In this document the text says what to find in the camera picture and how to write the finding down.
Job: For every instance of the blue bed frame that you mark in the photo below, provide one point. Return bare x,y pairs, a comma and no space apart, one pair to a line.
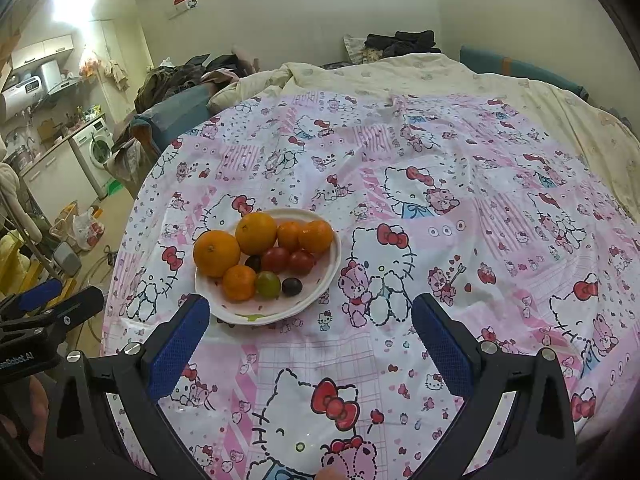
525,67

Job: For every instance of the floral pillow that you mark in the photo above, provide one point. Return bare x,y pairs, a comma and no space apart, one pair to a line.
355,47

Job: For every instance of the grey plastic box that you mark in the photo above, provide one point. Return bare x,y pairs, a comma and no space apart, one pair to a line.
67,260

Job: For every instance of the dark purple cherry tomato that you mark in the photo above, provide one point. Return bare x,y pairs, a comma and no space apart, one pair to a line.
292,286
253,263

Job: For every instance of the green cherry tomato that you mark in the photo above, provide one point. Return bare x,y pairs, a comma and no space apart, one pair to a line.
268,284

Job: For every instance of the small mandarin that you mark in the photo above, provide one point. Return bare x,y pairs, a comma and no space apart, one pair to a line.
239,283
287,235
316,236

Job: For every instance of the dark folded clothes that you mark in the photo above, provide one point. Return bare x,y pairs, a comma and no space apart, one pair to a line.
405,40

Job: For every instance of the range hood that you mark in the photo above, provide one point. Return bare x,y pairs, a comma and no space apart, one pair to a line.
65,85

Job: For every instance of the hanging towel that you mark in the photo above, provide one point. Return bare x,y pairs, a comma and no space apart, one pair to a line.
117,74

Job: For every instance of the pile of clothes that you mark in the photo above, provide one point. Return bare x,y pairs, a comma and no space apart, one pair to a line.
170,80

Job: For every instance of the white plastic plate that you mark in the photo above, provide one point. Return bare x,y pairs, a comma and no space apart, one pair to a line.
310,290

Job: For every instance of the cream quilt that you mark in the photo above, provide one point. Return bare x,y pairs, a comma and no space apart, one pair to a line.
400,75

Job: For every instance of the white water heater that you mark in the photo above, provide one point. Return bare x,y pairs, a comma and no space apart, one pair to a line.
22,95

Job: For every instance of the red cherry tomato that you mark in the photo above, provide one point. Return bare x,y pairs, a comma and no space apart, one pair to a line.
301,262
275,259

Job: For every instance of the green basin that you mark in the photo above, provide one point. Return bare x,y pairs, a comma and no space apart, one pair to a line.
115,189

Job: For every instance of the red white wall hanger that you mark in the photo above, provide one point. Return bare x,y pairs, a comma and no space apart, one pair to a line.
184,0

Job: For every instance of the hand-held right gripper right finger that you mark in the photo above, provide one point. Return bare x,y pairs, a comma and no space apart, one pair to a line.
442,345

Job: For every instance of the person's left hand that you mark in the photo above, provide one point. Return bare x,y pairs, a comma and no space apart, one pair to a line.
37,402

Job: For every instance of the white base cabinet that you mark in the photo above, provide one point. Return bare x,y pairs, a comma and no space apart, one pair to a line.
55,180

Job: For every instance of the white wall cabinets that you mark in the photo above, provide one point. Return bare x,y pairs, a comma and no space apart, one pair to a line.
42,50

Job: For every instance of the pink printed blanket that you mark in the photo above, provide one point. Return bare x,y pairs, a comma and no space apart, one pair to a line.
450,240

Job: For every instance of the large orange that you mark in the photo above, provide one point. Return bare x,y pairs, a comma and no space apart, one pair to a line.
256,232
216,253

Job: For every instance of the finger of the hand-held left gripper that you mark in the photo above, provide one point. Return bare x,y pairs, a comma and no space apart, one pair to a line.
75,307
40,294

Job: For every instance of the white plastic bag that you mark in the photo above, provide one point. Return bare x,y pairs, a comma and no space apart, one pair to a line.
87,230

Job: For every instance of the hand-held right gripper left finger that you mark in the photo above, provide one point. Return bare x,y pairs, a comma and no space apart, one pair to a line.
180,345

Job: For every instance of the cardboard box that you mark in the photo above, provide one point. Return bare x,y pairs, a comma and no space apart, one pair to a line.
47,130

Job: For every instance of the hanging orange bag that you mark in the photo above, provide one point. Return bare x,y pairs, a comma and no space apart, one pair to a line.
90,66

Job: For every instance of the white washing machine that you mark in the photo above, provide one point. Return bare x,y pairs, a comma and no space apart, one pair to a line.
95,147

